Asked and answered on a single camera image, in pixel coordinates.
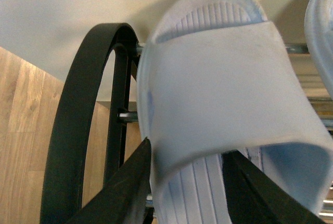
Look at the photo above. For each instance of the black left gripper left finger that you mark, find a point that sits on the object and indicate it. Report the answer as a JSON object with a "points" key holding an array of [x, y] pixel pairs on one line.
{"points": [[123, 198]]}

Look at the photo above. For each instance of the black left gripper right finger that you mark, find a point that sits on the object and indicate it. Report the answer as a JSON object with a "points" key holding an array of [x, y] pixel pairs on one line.
{"points": [[253, 198]]}

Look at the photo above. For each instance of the white slide sandal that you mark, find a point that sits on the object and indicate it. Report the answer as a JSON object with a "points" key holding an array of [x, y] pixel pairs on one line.
{"points": [[318, 35], [215, 77]]}

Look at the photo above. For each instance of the black chrome shoe rack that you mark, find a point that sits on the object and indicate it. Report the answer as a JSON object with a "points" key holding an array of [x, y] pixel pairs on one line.
{"points": [[64, 173]]}

